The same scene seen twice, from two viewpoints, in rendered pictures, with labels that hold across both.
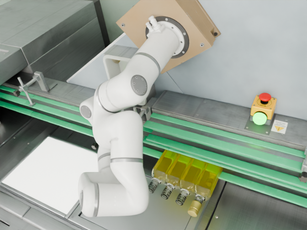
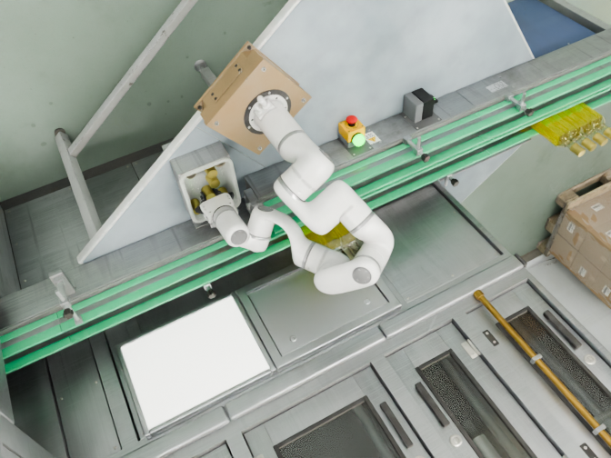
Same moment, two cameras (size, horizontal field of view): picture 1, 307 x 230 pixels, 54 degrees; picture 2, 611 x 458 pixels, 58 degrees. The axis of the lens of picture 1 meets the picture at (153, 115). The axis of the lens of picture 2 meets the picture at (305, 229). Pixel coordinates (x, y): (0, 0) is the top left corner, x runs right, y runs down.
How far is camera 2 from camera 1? 1.15 m
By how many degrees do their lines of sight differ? 41
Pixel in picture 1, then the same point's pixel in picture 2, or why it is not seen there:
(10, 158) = (101, 413)
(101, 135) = (328, 219)
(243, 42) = (319, 81)
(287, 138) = (386, 142)
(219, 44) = not seen: hidden behind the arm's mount
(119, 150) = (361, 213)
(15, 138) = (65, 397)
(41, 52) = not seen: outside the picture
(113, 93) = (315, 177)
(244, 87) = (325, 122)
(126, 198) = (382, 248)
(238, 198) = not seen: hidden behind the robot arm
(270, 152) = (386, 160)
